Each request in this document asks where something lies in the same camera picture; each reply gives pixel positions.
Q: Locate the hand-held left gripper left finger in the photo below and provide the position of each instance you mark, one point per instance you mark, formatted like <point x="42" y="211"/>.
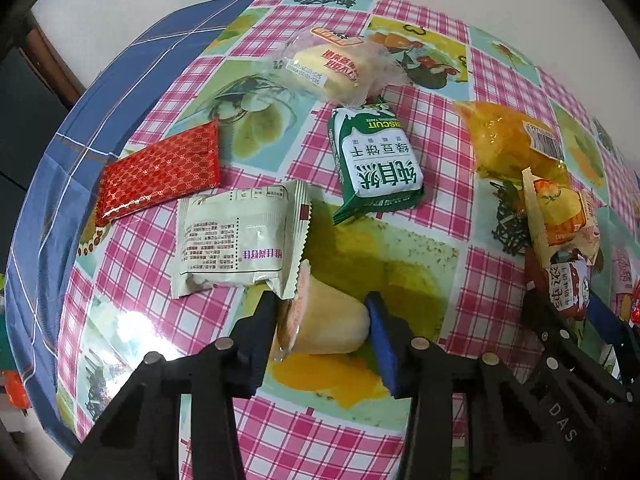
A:
<point x="257" y="345"/>

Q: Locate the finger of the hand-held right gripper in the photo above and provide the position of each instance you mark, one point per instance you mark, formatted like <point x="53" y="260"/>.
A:
<point x="547" y="327"/>
<point x="620" y="345"/>

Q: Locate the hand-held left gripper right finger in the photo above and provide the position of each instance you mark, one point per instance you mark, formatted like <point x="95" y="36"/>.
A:
<point x="385" y="345"/>

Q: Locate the red white biscuit packet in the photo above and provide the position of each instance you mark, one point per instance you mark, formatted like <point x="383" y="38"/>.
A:
<point x="570" y="285"/>

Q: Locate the pale jelly cup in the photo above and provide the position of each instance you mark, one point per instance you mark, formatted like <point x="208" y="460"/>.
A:
<point x="330" y="320"/>

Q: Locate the red patterned foil packet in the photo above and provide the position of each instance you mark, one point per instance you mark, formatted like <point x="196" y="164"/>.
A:
<point x="160" y="172"/>

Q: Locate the clear cake packet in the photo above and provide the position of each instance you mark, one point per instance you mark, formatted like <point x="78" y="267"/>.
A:
<point x="320" y="65"/>

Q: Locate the pale green snack packet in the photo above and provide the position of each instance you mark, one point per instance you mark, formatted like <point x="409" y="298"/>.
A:
<point x="230" y="235"/>

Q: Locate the pink checked fruit-print tablecloth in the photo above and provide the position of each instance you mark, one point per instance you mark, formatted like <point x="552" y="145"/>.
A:
<point x="320" y="440"/>

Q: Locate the orange cream snack packet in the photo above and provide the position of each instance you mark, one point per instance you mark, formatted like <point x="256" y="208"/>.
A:
<point x="560" y="210"/>

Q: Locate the green white biscuit packet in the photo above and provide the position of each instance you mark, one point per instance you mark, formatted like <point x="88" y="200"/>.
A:
<point x="375" y="160"/>

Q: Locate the yellow translucent snack packet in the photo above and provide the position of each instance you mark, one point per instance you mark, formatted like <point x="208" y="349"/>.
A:
<point x="500" y="140"/>

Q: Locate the orange red object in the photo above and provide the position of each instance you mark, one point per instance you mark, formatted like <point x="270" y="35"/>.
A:
<point x="17" y="389"/>

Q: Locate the dark cabinet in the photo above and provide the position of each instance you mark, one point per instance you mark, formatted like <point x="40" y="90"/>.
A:
<point x="20" y="125"/>

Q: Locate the brown wooden frame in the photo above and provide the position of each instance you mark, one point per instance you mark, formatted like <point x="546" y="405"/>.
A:
<point x="55" y="60"/>

